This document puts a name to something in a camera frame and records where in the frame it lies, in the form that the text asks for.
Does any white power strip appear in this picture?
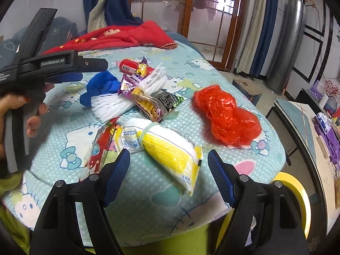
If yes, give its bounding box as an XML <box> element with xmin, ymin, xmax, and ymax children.
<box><xmin>317</xmin><ymin>135</ymin><xmax>330</xmax><ymax>158</ymax></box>

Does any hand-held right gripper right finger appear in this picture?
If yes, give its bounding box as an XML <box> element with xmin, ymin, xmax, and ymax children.
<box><xmin>207</xmin><ymin>149</ymin><xmax>314</xmax><ymax>255</ymax></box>

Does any black cabinet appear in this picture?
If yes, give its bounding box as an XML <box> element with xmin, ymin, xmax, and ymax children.
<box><xmin>295</xmin><ymin>88</ymin><xmax>328</xmax><ymax>112</ymax></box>

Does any blue beige curtain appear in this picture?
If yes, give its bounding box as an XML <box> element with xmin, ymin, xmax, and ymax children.
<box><xmin>236</xmin><ymin>0</ymin><xmax>280</xmax><ymax>78</ymax></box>

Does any red flower printed blanket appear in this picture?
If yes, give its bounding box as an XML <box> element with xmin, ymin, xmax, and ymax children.
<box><xmin>41</xmin><ymin>21</ymin><xmax>178</xmax><ymax>56</ymax></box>

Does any red plastic bag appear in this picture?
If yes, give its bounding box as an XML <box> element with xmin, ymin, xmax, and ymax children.
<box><xmin>193</xmin><ymin>84</ymin><xmax>262</xmax><ymax>147</ymax></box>

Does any black green snack wrapper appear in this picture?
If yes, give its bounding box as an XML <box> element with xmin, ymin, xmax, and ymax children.
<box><xmin>157</xmin><ymin>90</ymin><xmax>186</xmax><ymax>115</ymax></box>

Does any cartoon cat printed bedsheet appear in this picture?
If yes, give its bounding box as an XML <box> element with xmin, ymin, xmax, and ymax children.
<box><xmin>0</xmin><ymin>33</ymin><xmax>289</xmax><ymax>247</ymax></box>

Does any white round container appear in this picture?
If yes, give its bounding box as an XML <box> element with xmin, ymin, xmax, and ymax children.
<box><xmin>320</xmin><ymin>96</ymin><xmax>336</xmax><ymax>110</ymax></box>

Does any navy hanging cloth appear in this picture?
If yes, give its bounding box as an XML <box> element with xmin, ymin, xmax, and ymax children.
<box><xmin>82</xmin><ymin>0</ymin><xmax>145</xmax><ymax>32</ymax></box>

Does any red plastic bottle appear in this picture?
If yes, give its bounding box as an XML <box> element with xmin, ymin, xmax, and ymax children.
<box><xmin>119</xmin><ymin>59</ymin><xmax>155</xmax><ymax>75</ymax></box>

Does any blue heart print pillow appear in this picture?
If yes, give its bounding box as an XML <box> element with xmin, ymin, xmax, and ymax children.
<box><xmin>0</xmin><ymin>16</ymin><xmax>80</xmax><ymax>68</ymax></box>

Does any red snack wrapper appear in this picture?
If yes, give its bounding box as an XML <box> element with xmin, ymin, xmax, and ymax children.
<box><xmin>80</xmin><ymin>117</ymin><xmax>123</xmax><ymax>183</ymax></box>

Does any lime green cloth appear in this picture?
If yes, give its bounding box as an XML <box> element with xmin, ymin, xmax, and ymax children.
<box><xmin>0</xmin><ymin>175</ymin><xmax>219</xmax><ymax>255</ymax></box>

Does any small white blue-print packet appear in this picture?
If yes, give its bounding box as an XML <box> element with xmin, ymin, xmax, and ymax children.
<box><xmin>115</xmin><ymin>118</ymin><xmax>150</xmax><ymax>154</ymax></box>

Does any glass top cabinet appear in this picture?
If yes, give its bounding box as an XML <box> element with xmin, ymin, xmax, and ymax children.
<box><xmin>266</xmin><ymin>98</ymin><xmax>340</xmax><ymax>218</ymax></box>

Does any person's left hand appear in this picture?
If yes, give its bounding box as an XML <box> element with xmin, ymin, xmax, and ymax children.
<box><xmin>0</xmin><ymin>84</ymin><xmax>55</xmax><ymax>162</ymax></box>

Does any white foam fruit net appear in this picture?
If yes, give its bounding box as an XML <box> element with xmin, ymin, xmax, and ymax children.
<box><xmin>91</xmin><ymin>92</ymin><xmax>136</xmax><ymax>122</ymax></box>
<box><xmin>137</xmin><ymin>64</ymin><xmax>176</xmax><ymax>96</ymax></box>

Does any beige hanging cloth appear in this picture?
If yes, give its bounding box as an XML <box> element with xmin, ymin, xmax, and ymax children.
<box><xmin>87</xmin><ymin>0</ymin><xmax>126</xmax><ymax>34</ymax></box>

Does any blue white tissue pack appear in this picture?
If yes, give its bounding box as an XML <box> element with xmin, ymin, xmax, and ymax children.
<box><xmin>316</xmin><ymin>112</ymin><xmax>332</xmax><ymax>134</ymax></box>

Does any wooden framed glass door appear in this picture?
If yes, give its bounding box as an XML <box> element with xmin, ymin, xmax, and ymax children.
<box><xmin>126</xmin><ymin>0</ymin><xmax>251</xmax><ymax>70</ymax></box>

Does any white yellow packet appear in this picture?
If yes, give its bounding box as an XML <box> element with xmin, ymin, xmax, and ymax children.
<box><xmin>140</xmin><ymin>123</ymin><xmax>204</xmax><ymax>197</ymax></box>

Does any purple cloth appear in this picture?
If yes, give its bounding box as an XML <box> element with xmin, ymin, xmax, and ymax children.
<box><xmin>313</xmin><ymin>117</ymin><xmax>340</xmax><ymax>166</ymax></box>

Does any purple silver snack wrapper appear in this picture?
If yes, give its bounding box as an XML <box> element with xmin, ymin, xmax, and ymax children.
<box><xmin>118</xmin><ymin>74</ymin><xmax>140</xmax><ymax>96</ymax></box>

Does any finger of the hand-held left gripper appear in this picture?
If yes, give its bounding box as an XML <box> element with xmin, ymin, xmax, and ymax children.
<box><xmin>51</xmin><ymin>57</ymin><xmax>109</xmax><ymax>83</ymax></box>

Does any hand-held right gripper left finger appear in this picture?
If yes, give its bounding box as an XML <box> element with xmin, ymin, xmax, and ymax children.
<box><xmin>29</xmin><ymin>149</ymin><xmax>131</xmax><ymax>255</ymax></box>

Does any purple box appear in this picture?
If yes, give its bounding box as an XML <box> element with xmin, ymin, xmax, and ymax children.
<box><xmin>310</xmin><ymin>81</ymin><xmax>324</xmax><ymax>96</ymax></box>

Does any purple yellow snack wrapper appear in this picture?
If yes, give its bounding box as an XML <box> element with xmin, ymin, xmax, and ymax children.
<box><xmin>134</xmin><ymin>57</ymin><xmax>150</xmax><ymax>79</ymax></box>

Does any silver cylinder air conditioner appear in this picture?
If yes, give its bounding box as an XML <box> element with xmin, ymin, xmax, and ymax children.
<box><xmin>265</xmin><ymin>0</ymin><xmax>308</xmax><ymax>95</ymax></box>

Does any red berry decoration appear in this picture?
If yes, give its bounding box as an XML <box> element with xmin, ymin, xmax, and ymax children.
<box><xmin>323</xmin><ymin>79</ymin><xmax>340</xmax><ymax>96</ymax></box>

